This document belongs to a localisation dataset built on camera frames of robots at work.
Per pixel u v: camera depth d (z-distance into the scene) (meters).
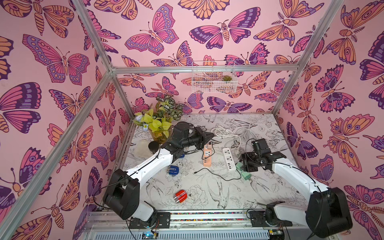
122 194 0.42
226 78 0.93
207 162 0.92
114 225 0.74
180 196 0.79
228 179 0.88
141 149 1.01
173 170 0.88
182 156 0.96
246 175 0.87
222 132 1.08
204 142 0.71
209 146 0.92
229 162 0.91
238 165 0.90
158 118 0.85
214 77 0.97
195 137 0.70
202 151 1.00
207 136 0.72
